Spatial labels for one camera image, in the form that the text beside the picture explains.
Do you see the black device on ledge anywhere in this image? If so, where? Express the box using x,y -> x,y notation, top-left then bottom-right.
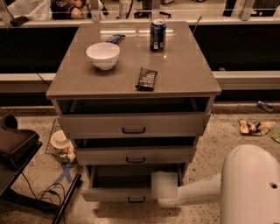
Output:
10,16 -> 29,27

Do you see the seated person in background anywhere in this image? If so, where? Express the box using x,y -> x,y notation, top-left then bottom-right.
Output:
50,0 -> 92,20

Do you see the wire basket with items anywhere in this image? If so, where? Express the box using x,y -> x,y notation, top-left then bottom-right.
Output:
45,120 -> 76,164

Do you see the black tray on stand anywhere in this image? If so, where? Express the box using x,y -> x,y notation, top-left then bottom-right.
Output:
0,114 -> 42,196

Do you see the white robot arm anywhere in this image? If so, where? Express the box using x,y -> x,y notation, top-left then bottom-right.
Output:
157,144 -> 280,224

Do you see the dark chocolate bar wrapper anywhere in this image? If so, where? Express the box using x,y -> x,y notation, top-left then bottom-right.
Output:
136,67 -> 158,91

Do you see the grey drawer cabinet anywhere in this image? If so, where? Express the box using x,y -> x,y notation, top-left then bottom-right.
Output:
45,20 -> 222,189

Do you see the blue snack bar wrapper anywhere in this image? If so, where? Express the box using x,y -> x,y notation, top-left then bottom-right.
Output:
107,34 -> 125,45

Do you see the crumpled snack bag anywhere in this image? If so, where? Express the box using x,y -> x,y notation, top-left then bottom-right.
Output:
239,120 -> 275,136

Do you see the green packet on floor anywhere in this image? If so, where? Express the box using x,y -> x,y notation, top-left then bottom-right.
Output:
271,131 -> 280,144

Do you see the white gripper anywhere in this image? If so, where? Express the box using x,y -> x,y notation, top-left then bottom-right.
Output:
151,171 -> 178,200

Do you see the blue soda can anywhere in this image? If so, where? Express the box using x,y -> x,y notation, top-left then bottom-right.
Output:
150,18 -> 166,52

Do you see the white ceramic bowl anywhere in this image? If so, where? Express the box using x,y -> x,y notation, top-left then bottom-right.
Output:
86,42 -> 120,70

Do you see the grey drawer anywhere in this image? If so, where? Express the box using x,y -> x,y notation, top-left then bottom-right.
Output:
75,146 -> 196,165
58,112 -> 210,139
81,164 -> 186,203

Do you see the black floor leg left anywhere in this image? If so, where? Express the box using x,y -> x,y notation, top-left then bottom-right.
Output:
52,173 -> 81,224

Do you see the white cup in basket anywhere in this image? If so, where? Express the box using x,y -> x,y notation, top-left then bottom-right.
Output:
50,130 -> 70,150

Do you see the black cable on floor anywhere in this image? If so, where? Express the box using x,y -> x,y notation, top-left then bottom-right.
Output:
20,171 -> 67,224

